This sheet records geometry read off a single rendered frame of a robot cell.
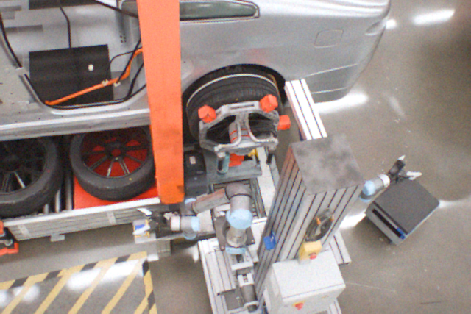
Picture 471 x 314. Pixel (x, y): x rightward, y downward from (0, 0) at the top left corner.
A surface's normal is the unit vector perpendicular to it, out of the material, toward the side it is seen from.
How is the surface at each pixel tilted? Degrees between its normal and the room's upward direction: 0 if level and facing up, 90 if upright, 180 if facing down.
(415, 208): 0
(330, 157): 0
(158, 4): 90
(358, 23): 80
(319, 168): 0
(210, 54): 90
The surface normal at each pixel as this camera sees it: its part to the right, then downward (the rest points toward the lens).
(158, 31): 0.19, 0.84
